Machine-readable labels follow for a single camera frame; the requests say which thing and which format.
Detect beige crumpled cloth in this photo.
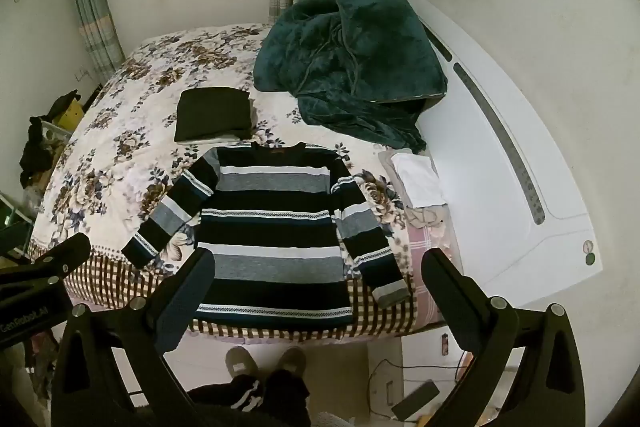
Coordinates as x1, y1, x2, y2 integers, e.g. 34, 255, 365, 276
404, 204, 447, 229

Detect black grey striped sweater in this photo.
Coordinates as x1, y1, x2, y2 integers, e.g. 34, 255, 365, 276
121, 142, 412, 328

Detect dark green folded garment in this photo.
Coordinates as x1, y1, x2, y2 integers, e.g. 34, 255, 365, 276
173, 88, 253, 142

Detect person's black pants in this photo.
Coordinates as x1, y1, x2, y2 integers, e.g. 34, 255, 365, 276
187, 369, 313, 427

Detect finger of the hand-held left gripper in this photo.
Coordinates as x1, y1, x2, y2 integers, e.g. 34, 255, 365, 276
0, 232, 93, 295

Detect yellow box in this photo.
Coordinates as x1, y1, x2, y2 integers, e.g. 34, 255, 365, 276
52, 99, 86, 132

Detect floral bedspread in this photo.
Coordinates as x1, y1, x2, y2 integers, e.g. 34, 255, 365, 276
27, 23, 418, 338

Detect black cable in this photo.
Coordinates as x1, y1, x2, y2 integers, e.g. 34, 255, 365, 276
366, 358, 468, 410

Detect white plastic basket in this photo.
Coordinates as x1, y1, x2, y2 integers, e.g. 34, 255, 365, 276
37, 119, 73, 142

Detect white bed headboard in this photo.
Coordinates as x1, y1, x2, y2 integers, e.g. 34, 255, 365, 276
395, 0, 601, 323

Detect teal plush blanket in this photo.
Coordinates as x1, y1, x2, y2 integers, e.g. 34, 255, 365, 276
253, 0, 449, 154

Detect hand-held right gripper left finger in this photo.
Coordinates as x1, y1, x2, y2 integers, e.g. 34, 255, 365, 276
50, 247, 216, 427

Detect grey slipper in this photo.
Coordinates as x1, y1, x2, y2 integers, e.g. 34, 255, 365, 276
225, 346, 259, 382
276, 346, 307, 377

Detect pink checked sheet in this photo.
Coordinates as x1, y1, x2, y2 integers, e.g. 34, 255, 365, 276
377, 149, 466, 333

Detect pile of black clothes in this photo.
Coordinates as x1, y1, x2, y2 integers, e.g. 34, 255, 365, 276
19, 89, 81, 175

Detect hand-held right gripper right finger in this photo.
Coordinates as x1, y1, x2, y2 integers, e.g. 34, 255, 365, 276
421, 248, 587, 427

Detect white folded towel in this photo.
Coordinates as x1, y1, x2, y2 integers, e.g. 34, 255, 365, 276
390, 152, 448, 210

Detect black power strip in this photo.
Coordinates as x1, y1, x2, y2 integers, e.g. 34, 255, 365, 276
391, 380, 441, 420

